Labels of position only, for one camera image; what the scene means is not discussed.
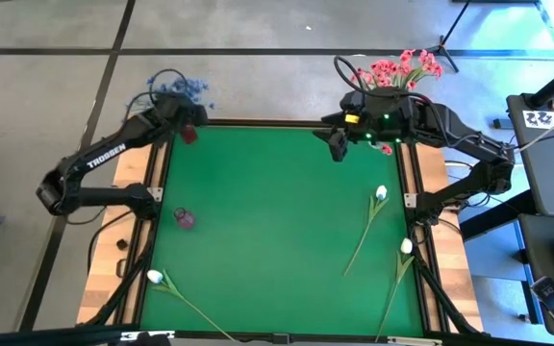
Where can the grey case with sticker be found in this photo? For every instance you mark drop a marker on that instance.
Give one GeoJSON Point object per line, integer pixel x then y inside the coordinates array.
{"type": "Point", "coordinates": [553, 178]}

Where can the black aluminium table frame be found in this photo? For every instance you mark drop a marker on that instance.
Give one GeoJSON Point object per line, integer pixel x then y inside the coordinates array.
{"type": "Point", "coordinates": [334, 337]}

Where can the black tripod stand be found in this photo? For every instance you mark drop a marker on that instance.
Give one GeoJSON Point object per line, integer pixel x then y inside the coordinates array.
{"type": "Point", "coordinates": [443, 48]}

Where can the small black floor device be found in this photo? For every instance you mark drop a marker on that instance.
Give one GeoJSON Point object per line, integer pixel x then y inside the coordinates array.
{"type": "Point", "coordinates": [502, 123]}

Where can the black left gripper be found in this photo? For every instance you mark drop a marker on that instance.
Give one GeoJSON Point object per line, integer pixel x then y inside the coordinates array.
{"type": "Point", "coordinates": [178, 113]}

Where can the silver frame bracket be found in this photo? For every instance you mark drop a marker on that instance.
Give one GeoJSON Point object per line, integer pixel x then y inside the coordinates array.
{"type": "Point", "coordinates": [130, 335]}
{"type": "Point", "coordinates": [414, 340]}

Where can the loose pink blossom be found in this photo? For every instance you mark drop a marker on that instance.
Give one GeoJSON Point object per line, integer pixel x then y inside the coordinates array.
{"type": "Point", "coordinates": [386, 150]}

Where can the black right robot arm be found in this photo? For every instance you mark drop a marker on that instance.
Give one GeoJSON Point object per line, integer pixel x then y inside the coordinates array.
{"type": "Point", "coordinates": [464, 137]}

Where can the green table mat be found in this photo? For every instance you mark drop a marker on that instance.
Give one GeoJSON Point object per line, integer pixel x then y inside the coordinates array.
{"type": "Point", "coordinates": [282, 230]}

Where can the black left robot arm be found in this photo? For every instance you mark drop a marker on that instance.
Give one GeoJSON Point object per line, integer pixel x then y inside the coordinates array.
{"type": "Point", "coordinates": [106, 156]}

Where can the small black knob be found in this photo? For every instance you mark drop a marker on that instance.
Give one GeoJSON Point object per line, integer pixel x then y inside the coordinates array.
{"type": "Point", "coordinates": [121, 244]}

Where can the purple glass vase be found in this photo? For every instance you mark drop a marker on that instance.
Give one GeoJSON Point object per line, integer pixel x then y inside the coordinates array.
{"type": "Point", "coordinates": [185, 220]}

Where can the white artificial tulip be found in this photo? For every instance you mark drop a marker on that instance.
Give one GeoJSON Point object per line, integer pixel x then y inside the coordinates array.
{"type": "Point", "coordinates": [154, 275]}
{"type": "Point", "coordinates": [381, 192]}
{"type": "Point", "coordinates": [406, 246]}

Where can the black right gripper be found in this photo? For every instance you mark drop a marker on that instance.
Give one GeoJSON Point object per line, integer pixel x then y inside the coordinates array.
{"type": "Point", "coordinates": [354, 127]}

